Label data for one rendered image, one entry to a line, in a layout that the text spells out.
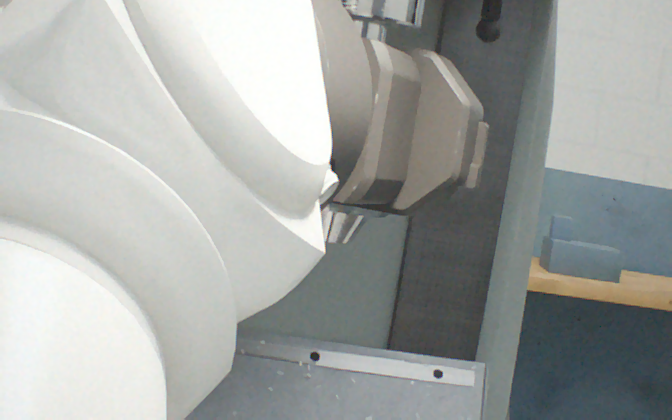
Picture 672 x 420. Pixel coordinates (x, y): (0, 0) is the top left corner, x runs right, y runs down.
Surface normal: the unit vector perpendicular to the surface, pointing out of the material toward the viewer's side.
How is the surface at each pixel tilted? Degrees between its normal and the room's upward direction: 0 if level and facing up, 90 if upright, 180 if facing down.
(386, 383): 64
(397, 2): 90
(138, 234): 85
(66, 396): 39
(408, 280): 90
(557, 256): 90
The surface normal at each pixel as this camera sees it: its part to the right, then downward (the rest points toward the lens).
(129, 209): 0.58, 0.00
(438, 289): 0.09, 0.07
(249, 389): 0.16, -0.38
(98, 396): 0.74, -0.57
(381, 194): 0.75, 0.62
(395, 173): 0.94, 0.18
